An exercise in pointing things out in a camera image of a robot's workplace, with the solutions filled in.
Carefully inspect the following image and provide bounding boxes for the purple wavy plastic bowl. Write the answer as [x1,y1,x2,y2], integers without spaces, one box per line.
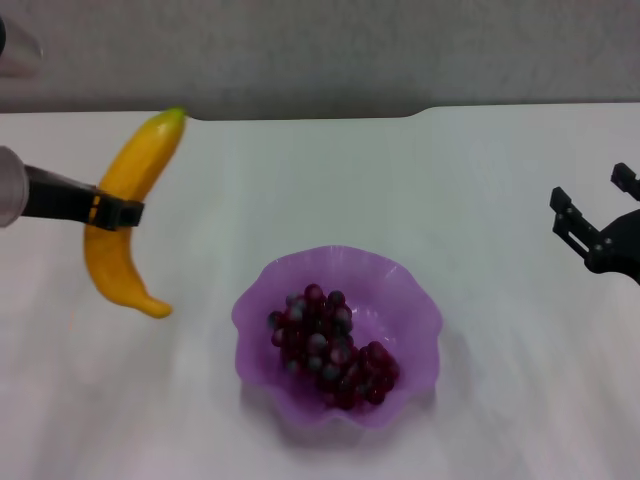
[231,244,445,430]

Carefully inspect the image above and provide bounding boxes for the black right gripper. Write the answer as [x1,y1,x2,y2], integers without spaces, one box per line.
[549,162,640,287]

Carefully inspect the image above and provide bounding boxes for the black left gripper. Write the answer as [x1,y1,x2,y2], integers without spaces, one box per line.
[22,164,146,231]

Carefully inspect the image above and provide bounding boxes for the dark red grape bunch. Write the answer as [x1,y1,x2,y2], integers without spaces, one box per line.
[266,282,402,411]

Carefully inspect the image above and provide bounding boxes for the yellow plastic banana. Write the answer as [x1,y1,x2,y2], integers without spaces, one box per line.
[82,106,189,320]

